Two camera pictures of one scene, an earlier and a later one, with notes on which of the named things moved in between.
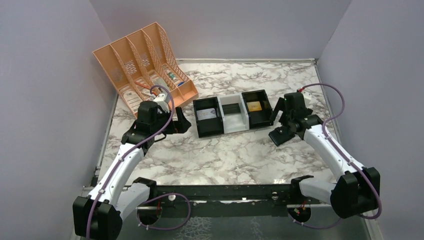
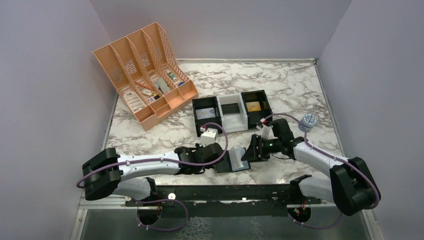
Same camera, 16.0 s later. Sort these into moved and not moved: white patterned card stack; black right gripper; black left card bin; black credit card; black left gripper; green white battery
Moved: black right gripper; black left gripper
Not moved: green white battery; white patterned card stack; black credit card; black left card bin
